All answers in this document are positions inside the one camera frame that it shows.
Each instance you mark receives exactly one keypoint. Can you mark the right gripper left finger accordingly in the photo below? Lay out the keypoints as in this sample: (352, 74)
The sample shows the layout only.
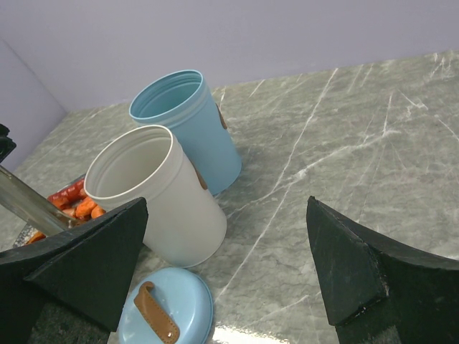
(71, 287)

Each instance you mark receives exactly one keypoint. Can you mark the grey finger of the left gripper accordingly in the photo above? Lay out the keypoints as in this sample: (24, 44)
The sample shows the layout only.
(33, 208)

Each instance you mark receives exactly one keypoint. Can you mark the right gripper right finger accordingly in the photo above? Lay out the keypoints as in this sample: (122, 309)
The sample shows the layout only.
(378, 290)

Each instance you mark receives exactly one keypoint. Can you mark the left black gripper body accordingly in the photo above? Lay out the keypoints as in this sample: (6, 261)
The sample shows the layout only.
(7, 145)

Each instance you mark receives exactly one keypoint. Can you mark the speckled grey plate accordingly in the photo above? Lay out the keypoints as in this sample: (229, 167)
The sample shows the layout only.
(28, 231)

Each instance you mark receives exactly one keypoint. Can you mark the red sausage toy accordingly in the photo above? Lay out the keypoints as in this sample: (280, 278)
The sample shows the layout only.
(68, 196)

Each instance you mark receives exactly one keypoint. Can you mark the orange carrot toy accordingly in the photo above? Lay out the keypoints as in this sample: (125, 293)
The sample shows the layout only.
(88, 209)

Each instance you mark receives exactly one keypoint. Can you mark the white cylindrical container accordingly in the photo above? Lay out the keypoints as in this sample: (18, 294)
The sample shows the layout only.
(185, 225)

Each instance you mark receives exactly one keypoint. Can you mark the blue cylindrical container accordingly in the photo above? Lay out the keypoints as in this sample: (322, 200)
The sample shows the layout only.
(183, 102)

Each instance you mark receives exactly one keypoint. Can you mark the blue lid brown handle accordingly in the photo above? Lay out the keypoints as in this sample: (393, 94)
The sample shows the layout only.
(171, 305)

